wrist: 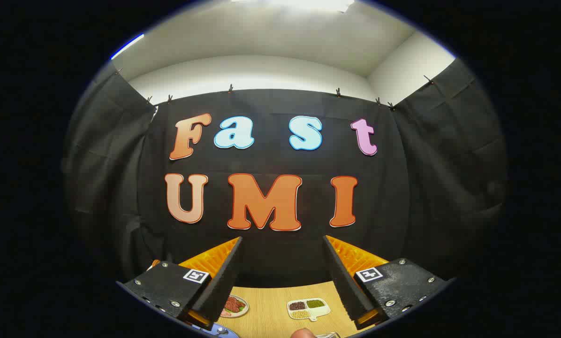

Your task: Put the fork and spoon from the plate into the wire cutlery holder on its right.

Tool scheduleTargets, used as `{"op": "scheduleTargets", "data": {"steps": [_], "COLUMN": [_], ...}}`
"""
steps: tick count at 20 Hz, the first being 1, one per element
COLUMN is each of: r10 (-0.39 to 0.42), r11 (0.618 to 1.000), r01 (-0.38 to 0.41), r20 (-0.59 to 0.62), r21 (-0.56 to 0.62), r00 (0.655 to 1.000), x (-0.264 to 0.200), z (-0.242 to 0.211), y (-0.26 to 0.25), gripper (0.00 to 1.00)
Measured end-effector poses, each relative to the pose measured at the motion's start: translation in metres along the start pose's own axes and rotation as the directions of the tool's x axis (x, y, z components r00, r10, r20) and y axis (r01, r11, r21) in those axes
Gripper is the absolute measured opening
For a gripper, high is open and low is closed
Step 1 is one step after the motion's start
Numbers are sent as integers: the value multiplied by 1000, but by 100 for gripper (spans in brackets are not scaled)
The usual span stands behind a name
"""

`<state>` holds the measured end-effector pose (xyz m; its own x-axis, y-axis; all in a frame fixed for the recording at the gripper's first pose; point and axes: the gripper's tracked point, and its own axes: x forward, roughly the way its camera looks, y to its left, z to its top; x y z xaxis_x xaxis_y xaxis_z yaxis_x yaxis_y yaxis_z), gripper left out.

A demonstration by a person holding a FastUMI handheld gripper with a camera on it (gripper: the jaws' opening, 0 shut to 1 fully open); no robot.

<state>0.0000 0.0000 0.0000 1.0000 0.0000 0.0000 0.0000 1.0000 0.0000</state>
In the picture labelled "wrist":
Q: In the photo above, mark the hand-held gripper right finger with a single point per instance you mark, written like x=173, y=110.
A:
x=344, y=281

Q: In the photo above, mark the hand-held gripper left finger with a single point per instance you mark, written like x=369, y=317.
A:
x=224, y=281

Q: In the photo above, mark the brown meat steak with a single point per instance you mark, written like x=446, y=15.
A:
x=233, y=304

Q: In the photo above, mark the beige round food plate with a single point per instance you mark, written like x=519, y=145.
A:
x=243, y=312

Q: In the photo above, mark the pile of green beans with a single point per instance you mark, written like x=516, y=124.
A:
x=315, y=303

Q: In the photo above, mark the white divided dish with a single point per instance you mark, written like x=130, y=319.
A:
x=320, y=311

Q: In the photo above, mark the pile of dark red beans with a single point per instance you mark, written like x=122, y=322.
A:
x=297, y=305

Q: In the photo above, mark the blue round plate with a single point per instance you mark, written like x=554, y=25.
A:
x=231, y=334

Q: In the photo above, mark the pile of yellow soybeans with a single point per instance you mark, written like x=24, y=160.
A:
x=300, y=314

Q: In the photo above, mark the black backdrop cloth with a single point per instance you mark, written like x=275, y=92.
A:
x=271, y=253

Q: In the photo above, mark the metal perforated basket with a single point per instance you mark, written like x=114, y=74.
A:
x=328, y=335

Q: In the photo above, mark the ceiling light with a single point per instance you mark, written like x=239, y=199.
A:
x=299, y=3

